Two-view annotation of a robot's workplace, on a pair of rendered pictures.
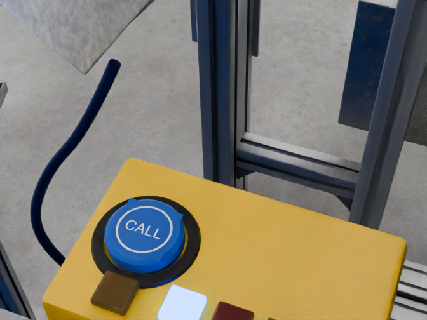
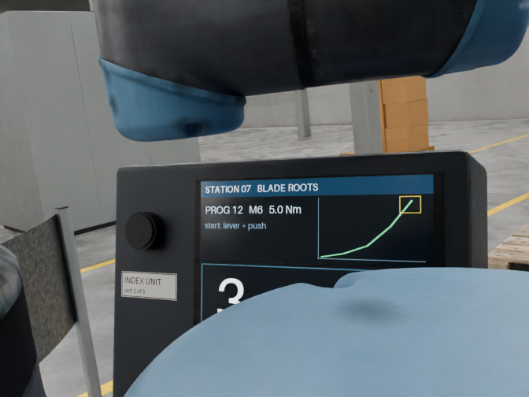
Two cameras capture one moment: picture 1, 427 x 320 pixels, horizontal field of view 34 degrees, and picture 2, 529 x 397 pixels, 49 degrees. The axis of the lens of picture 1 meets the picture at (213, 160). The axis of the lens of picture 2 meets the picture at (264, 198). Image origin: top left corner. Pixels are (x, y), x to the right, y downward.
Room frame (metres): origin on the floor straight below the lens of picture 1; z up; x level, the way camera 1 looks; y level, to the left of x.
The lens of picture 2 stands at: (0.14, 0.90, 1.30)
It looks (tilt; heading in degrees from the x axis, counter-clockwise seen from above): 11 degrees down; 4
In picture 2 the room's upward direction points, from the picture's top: 6 degrees counter-clockwise
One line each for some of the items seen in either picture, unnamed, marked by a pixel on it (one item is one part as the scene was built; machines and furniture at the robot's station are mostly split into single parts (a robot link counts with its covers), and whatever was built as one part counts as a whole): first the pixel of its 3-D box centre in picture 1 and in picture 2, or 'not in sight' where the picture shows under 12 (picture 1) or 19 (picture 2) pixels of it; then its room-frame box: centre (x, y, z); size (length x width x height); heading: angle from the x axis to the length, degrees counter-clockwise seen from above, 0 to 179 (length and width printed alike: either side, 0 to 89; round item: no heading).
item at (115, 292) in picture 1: (115, 293); not in sight; (0.17, 0.05, 1.08); 0.02 x 0.02 x 0.01; 67
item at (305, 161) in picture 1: (298, 165); not in sight; (0.67, -0.13, 0.56); 0.19 x 0.04 x 0.04; 67
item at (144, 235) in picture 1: (145, 236); not in sight; (0.20, 0.04, 1.08); 0.04 x 0.04 x 0.02
